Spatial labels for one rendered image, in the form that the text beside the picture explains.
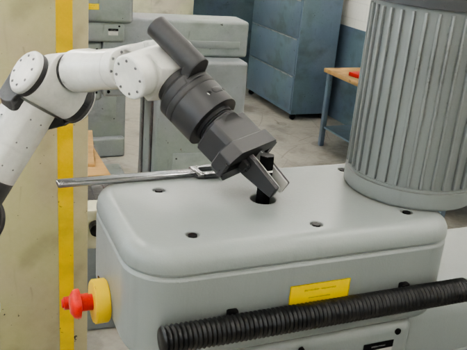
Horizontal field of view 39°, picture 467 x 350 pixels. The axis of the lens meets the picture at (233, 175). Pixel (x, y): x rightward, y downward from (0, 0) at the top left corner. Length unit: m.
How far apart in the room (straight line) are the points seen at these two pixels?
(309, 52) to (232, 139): 7.40
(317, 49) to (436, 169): 7.41
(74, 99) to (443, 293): 0.67
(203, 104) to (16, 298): 2.10
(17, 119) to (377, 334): 0.68
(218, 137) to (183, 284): 0.22
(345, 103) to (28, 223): 6.22
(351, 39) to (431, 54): 7.50
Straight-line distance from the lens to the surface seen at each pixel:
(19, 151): 1.19
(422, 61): 0.92
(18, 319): 2.97
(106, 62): 1.04
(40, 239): 2.80
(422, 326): 1.06
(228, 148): 0.88
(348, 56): 8.45
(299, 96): 8.35
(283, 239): 0.83
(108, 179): 0.95
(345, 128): 7.48
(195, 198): 0.91
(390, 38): 0.93
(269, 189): 0.90
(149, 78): 0.94
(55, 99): 1.15
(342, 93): 8.54
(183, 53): 0.93
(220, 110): 0.92
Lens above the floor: 2.25
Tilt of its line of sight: 21 degrees down
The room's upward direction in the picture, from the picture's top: 5 degrees clockwise
